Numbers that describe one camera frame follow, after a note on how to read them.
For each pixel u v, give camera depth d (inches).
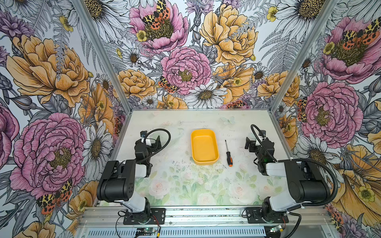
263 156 28.8
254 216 29.0
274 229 28.2
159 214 29.6
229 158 36.6
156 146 31.3
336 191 16.4
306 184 18.1
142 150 27.6
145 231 27.9
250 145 34.2
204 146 39.0
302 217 25.7
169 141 28.7
